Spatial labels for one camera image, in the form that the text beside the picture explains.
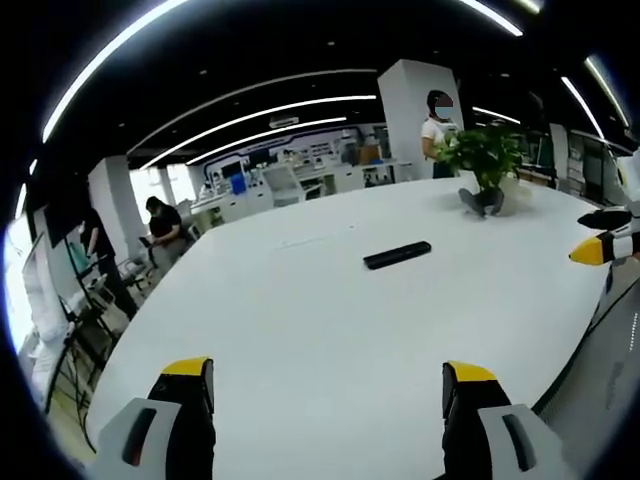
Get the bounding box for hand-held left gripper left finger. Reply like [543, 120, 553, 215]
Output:
[92, 356, 217, 480]

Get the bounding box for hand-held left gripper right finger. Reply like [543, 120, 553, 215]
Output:
[441, 360, 569, 480]

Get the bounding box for black remote control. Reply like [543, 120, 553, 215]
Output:
[362, 240, 433, 271]

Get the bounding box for green potted plant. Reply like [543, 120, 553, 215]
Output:
[433, 125, 525, 218]

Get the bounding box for grey chair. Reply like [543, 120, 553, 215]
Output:
[117, 249, 161, 296]

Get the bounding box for white whiteboard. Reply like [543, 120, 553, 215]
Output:
[19, 232, 76, 346]

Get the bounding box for white pillar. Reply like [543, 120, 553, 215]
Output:
[376, 58, 465, 184]

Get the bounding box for black monitor on stand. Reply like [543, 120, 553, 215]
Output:
[30, 192, 101, 321]

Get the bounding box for white display counter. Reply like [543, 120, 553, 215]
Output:
[189, 124, 416, 236]

